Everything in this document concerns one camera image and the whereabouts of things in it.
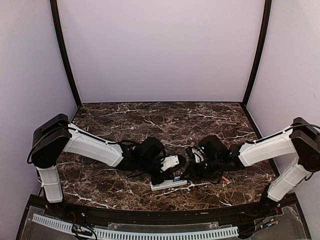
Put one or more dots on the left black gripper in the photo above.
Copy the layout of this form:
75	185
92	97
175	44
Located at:
168	175

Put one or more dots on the white slotted cable duct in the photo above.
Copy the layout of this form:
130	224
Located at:
117	231

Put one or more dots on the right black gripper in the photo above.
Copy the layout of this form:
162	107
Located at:
194	175

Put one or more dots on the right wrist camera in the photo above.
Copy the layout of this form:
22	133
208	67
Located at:
197	155

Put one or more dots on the right black frame post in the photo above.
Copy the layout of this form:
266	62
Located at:
258	52

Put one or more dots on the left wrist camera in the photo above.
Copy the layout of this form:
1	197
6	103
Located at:
173	163

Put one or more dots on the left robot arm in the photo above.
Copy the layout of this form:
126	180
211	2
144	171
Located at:
59	135

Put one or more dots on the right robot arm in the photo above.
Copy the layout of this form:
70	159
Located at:
300	138

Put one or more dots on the black front rail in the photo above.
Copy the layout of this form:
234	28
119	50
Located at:
103	216

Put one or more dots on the blue battery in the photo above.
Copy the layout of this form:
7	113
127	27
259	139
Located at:
176	180

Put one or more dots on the left black frame post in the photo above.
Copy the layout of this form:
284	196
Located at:
63	52

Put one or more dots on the white remote control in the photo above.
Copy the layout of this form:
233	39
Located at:
168	184

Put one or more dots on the black frame post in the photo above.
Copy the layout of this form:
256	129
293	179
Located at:
258	52
63	52

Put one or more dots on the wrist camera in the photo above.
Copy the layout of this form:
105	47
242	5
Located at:
197	155
173	163

